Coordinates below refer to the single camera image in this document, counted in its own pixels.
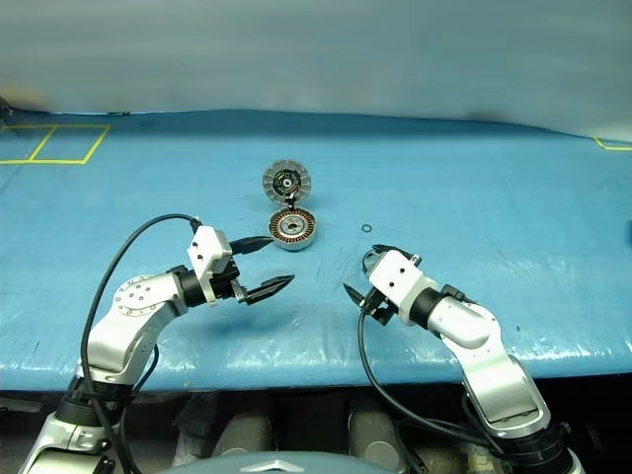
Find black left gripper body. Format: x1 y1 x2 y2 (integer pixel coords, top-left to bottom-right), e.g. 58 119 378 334
209 259 249 305

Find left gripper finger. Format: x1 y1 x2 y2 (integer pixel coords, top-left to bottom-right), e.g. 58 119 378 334
241 275 296 304
230 235 274 256

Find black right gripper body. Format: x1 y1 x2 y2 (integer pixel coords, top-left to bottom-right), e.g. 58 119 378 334
358 249 397 328

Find silver motor base copper windings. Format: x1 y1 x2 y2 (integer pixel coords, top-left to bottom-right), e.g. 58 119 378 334
268 208 317 253

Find silver motor cover circuit board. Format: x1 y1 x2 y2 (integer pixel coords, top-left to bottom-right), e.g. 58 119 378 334
262 158 313 209

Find blue plastic table cover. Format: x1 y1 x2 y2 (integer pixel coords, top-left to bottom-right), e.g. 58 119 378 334
0 109 632 394

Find grey rounded shape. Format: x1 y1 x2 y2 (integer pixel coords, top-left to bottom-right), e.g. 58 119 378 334
347 394 407 473
209 412 274 458

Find grey robot torso with logo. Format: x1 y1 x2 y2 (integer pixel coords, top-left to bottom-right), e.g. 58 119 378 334
170 451 411 474

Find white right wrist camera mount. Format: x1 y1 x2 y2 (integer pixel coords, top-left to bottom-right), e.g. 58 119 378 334
367 250 438 327

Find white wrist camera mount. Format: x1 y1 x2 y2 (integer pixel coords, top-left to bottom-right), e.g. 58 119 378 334
186 224 233 308
367 250 438 327

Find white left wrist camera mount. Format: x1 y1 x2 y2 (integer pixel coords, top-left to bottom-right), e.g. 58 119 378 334
186 224 233 308

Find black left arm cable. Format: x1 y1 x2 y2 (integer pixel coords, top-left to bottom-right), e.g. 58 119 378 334
80 212 201 474

